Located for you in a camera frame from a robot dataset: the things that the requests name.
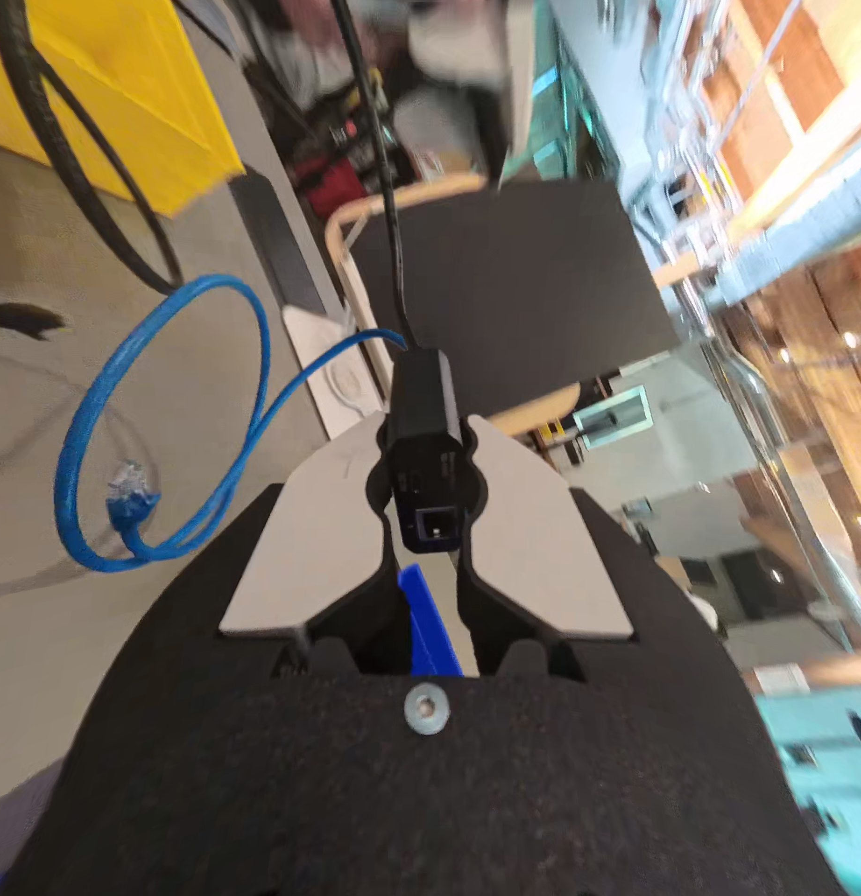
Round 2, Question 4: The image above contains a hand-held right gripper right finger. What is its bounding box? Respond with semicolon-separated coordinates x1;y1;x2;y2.
459;413;635;639

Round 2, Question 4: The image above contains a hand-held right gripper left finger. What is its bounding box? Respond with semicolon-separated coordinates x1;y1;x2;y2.
219;413;403;638

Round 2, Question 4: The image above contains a blue storage bin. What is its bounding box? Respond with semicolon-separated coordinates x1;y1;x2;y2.
397;563;465;676

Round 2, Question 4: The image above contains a black ethernet adapter box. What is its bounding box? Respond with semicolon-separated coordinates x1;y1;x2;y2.
385;346;471;554

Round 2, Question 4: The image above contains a blue ethernet cable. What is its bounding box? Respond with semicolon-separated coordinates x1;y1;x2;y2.
54;274;409;574

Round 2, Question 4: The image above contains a black ethernet cable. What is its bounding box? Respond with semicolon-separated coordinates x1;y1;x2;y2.
0;0;417;351

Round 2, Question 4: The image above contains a yellow storage bin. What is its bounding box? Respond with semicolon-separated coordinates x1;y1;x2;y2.
0;0;246;218

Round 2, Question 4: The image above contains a white stand base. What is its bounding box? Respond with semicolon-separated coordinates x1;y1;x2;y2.
283;304;391;438

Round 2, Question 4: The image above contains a red bag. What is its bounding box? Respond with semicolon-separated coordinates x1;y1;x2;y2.
294;157;368;218

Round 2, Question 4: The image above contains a silver ceiling duct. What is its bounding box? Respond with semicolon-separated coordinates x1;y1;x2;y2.
707;164;861;312

